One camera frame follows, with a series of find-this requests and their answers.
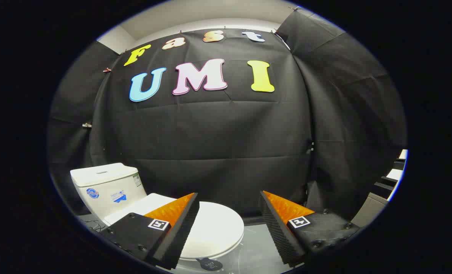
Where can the white toilet lid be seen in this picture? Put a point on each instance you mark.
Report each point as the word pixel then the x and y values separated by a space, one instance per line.
pixel 218 228

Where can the black and white shelf rack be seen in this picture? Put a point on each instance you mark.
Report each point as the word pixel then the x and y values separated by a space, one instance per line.
pixel 395 174

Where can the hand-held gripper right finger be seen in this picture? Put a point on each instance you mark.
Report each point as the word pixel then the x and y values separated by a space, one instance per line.
pixel 277 228

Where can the grey box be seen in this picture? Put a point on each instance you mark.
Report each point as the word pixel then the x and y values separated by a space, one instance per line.
pixel 370 209

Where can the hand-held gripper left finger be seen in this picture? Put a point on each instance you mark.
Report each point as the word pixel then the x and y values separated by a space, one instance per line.
pixel 186 224

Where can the black backdrop cloth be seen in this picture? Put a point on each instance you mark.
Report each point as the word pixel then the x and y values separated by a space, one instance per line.
pixel 218 133

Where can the white ceramic toilet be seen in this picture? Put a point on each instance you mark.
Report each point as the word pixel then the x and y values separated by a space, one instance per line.
pixel 108 182

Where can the black round lid pull tab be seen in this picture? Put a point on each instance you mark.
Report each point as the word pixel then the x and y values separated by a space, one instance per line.
pixel 210 264

